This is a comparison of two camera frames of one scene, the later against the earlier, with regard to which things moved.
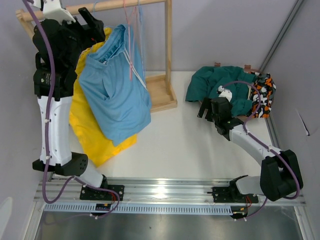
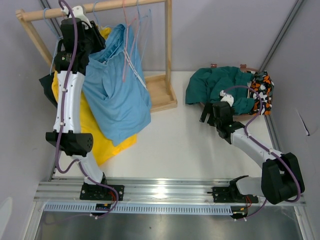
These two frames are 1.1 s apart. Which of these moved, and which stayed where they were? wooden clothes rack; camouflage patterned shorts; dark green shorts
Moved: camouflage patterned shorts
Stayed: wooden clothes rack; dark green shorts
